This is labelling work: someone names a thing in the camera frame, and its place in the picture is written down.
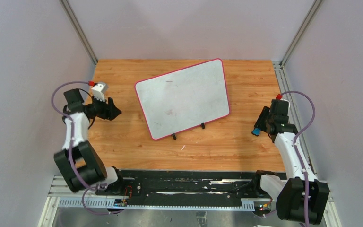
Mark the aluminium frame rail front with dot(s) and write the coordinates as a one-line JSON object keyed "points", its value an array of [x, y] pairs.
{"points": [[140, 197]]}

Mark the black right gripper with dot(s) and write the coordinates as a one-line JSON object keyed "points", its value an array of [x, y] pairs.
{"points": [[263, 122]]}

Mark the aluminium frame post right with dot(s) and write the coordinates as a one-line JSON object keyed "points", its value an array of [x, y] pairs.
{"points": [[300, 32]]}

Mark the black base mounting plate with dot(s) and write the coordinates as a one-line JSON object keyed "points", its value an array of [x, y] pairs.
{"points": [[193, 181]]}

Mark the aluminium frame post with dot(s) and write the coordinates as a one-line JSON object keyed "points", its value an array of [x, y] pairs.
{"points": [[78, 29], [300, 32]]}

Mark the aluminium frame post left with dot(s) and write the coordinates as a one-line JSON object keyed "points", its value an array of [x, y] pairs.
{"points": [[78, 29]]}

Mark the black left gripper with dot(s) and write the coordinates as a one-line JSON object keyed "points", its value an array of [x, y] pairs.
{"points": [[107, 109]]}

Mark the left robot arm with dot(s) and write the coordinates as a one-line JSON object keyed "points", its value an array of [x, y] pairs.
{"points": [[78, 162]]}

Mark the pink-framed whiteboard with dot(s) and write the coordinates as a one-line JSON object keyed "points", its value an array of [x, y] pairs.
{"points": [[183, 99]]}

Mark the blue whiteboard eraser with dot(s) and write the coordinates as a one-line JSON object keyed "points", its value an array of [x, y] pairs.
{"points": [[256, 131]]}

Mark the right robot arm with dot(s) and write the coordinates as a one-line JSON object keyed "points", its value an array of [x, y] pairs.
{"points": [[302, 198]]}

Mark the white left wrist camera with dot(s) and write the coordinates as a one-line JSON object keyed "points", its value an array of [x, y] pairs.
{"points": [[98, 91]]}

